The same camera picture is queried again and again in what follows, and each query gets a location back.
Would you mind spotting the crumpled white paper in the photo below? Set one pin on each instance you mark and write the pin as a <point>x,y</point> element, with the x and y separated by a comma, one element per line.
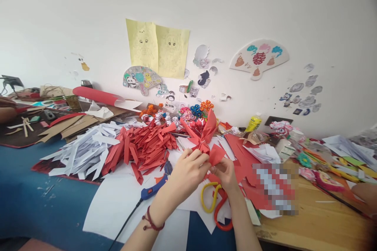
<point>98,109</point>

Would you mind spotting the person's right fingers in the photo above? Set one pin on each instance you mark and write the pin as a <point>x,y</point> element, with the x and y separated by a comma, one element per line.
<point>219,166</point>

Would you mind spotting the red paper roll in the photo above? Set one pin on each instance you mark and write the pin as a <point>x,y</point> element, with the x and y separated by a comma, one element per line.
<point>95,95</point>

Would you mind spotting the red paper sheets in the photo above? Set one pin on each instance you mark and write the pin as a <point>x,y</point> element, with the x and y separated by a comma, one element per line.
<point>244,159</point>

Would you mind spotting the green paper flower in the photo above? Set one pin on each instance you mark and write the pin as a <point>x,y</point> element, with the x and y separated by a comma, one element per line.
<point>304,159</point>

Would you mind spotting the person's left hand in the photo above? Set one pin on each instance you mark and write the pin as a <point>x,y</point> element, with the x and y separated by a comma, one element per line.
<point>184,176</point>

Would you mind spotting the white fan with red symbol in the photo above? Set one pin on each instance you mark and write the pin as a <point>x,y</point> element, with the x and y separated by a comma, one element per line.
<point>259,58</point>

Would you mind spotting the group of grey wall stickers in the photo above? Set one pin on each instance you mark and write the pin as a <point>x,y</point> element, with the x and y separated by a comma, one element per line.
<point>304,95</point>

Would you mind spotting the panda print paper fan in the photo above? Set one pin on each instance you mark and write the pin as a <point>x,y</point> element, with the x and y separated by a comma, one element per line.
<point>141,80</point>

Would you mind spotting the brown cardboard pieces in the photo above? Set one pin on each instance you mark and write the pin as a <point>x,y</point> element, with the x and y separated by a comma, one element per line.
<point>70,129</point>

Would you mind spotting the black tablet on stand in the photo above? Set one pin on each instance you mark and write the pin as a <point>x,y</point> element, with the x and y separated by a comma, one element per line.
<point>11,81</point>

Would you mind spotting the glass jar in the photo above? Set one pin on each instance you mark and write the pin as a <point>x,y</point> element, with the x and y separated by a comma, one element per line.
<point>74,103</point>

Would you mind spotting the yellow and red scissors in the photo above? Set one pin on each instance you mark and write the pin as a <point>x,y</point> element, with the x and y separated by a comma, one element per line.
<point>213,201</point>

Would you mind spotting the pile of red folded strips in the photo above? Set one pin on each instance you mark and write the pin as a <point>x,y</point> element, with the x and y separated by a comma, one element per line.
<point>141,148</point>

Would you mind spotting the white plastic bottle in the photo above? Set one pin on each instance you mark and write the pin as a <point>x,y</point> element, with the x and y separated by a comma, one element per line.
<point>285,149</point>

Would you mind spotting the red and white paper flower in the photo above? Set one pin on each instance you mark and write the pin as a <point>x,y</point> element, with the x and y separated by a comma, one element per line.
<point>281,126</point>

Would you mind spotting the person's right hand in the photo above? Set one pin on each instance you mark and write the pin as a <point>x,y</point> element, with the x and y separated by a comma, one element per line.
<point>227,176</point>

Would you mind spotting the yellow green bottle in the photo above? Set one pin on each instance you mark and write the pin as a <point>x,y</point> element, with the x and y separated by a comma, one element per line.
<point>253,123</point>

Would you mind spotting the pink and yellow ornament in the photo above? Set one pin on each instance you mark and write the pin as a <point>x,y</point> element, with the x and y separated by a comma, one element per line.
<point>328,181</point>

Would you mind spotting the person's left fingers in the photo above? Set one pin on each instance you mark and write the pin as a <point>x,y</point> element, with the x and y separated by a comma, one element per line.
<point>196,154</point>

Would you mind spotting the thin black stick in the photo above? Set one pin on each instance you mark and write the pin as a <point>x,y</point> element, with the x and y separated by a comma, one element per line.
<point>341,201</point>

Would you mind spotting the group of cartoon wall stickers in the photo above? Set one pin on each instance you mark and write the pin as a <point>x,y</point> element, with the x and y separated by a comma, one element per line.
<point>197,80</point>

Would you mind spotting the blue hot glue gun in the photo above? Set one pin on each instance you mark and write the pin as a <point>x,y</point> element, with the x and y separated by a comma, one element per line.
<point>156,184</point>

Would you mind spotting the bunch of small paper flowers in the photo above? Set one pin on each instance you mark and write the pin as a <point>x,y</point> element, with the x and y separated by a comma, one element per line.
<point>173,114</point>

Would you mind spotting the pile of coloured paper scraps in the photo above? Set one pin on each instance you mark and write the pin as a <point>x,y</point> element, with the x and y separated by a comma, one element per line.
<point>350,157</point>

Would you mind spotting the large white paper sheet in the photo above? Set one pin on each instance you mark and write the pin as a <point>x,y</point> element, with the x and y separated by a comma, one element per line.
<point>123,207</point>

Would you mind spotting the pile of white folded strips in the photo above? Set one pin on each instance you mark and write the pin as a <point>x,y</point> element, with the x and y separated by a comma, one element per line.
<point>79,157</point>

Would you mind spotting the person's left thumb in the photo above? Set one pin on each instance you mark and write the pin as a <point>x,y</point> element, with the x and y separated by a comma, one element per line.
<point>205,165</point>

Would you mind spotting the dark brown mat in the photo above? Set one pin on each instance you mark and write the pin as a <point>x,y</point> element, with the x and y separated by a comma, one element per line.
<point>23,136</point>

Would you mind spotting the yellow drawing sheets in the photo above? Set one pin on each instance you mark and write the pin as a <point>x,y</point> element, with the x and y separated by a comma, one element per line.
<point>157,48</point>

